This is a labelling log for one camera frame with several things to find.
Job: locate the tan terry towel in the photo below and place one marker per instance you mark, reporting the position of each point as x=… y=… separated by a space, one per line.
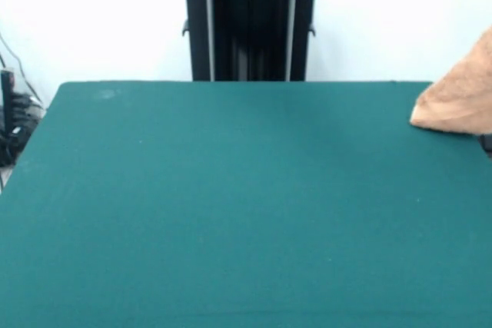
x=457 y=105

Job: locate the dark green table cloth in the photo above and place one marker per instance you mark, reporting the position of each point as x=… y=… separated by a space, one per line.
x=115 y=228

